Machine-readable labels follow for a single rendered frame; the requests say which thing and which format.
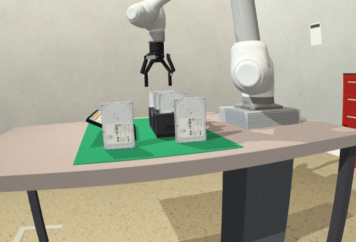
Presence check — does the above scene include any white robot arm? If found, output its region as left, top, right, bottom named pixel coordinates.
left=126, top=0, right=283, bottom=111

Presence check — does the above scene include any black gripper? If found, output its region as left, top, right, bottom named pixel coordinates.
left=140, top=42, right=175, bottom=87

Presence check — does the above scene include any green mat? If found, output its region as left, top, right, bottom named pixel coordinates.
left=73, top=118, right=243, bottom=165

